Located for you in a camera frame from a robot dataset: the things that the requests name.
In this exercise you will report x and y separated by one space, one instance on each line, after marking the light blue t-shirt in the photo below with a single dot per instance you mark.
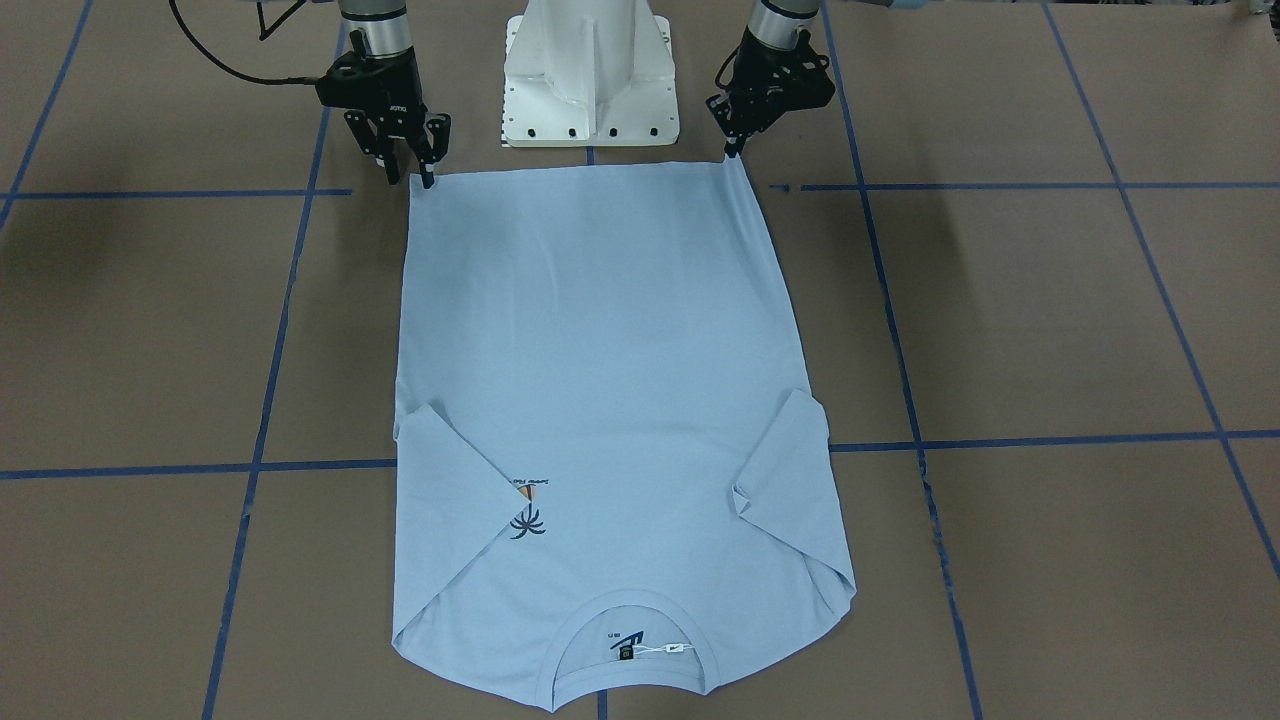
611 467

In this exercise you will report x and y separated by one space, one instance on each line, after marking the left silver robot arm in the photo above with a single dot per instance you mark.
777 24

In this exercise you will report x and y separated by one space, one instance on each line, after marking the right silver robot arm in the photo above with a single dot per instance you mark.
377 28

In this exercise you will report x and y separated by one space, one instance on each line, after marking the white camera mast pedestal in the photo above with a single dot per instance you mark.
589 73

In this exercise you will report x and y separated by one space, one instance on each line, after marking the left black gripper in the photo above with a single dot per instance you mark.
748 108

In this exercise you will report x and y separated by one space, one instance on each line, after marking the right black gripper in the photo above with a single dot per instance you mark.
393 104

